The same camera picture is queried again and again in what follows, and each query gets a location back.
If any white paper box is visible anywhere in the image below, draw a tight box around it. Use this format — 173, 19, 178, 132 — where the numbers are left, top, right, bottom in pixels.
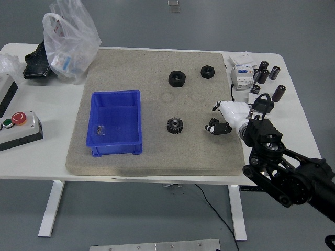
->
229, 51, 259, 69

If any blue plastic bin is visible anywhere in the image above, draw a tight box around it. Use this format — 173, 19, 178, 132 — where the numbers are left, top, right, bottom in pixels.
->
85, 90, 143, 158

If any crumpled clear plastic wrap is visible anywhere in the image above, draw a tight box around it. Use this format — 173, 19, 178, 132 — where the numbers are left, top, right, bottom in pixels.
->
0, 53, 25, 85

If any grey emergency stop button box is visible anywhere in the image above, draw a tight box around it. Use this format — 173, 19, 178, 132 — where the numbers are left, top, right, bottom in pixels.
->
0, 110, 44, 152

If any metal floor socket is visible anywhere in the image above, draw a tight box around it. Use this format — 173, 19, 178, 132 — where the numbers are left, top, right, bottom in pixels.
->
167, 0, 182, 14

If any black power adapter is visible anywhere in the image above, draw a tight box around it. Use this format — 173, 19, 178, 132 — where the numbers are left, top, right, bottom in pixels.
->
254, 98, 275, 115

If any silver metal plate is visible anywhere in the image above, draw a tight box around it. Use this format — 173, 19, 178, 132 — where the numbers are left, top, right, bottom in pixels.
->
89, 238, 221, 251

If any large black gear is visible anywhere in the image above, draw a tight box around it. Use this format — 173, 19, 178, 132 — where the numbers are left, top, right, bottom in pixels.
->
166, 117, 184, 135

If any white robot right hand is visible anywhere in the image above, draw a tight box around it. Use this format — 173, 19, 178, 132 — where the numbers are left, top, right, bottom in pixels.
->
204, 100, 251, 136

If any blue white packet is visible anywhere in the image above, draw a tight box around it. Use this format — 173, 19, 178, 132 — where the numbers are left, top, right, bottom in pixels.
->
51, 51, 73, 73

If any white circuit breaker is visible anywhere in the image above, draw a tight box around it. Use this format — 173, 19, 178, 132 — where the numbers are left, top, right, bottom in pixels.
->
230, 65, 256, 91

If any large black hex nut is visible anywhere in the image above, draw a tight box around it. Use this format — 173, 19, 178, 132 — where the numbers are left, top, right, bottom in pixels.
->
168, 70, 188, 88

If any clear plastic bag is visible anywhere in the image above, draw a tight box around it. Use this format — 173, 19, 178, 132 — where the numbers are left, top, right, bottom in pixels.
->
42, 0, 102, 85

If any black pouch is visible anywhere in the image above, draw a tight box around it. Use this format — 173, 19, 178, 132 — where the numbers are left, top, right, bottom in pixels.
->
23, 40, 57, 80

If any white table leg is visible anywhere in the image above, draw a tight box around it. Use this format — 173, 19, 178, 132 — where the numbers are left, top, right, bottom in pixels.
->
38, 180, 66, 238
227, 184, 248, 241

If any small black hex nut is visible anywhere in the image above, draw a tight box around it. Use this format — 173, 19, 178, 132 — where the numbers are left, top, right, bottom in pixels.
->
200, 65, 216, 79

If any grey-brown mat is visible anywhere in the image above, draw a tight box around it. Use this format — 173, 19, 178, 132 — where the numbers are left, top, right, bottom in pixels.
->
65, 49, 245, 177

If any black floor cable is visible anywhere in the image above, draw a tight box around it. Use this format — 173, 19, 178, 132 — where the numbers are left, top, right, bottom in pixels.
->
194, 184, 240, 251

